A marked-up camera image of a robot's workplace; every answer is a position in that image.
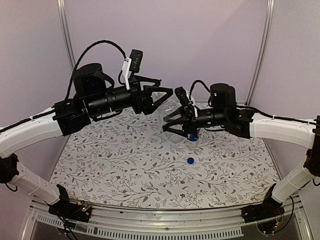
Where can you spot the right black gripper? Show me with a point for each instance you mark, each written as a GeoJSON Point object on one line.
{"type": "Point", "coordinates": [189, 122]}

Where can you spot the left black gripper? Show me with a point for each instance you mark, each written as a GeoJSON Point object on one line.
{"type": "Point", "coordinates": [146, 104]}

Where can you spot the small clear bottle white cap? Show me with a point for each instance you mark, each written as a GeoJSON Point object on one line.
{"type": "Point", "coordinates": [167, 112]}

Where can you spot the clear plastic Pepsi bottle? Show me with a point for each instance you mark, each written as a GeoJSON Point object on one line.
{"type": "Point", "coordinates": [192, 139]}

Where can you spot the blue bottle cap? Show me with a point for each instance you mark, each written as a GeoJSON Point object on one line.
{"type": "Point", "coordinates": [190, 161]}

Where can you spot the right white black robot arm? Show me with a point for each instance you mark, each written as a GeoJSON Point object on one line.
{"type": "Point", "coordinates": [249, 122]}

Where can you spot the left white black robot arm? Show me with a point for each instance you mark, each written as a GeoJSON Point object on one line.
{"type": "Point", "coordinates": [96, 99]}

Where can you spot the floral patterned table mat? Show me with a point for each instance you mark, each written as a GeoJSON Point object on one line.
{"type": "Point", "coordinates": [127, 161]}

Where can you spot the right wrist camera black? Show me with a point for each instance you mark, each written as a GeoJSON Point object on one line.
{"type": "Point", "coordinates": [186, 101]}

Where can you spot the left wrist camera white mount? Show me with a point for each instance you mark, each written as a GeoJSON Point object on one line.
{"type": "Point", "coordinates": [131, 65]}

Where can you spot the aluminium front rail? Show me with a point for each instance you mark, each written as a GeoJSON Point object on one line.
{"type": "Point", "coordinates": [124, 223]}

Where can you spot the left aluminium frame post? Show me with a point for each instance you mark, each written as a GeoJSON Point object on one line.
{"type": "Point", "coordinates": [61, 7]}

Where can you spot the aluminium frame post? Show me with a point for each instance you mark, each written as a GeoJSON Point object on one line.
{"type": "Point", "coordinates": [61, 7]}
{"type": "Point", "coordinates": [262, 51]}

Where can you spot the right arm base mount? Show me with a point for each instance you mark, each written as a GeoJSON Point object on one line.
{"type": "Point", "coordinates": [268, 215]}

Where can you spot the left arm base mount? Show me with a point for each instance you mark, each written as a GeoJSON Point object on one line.
{"type": "Point", "coordinates": [64, 208]}

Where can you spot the right aluminium frame post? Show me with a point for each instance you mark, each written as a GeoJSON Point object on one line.
{"type": "Point", "coordinates": [262, 51]}

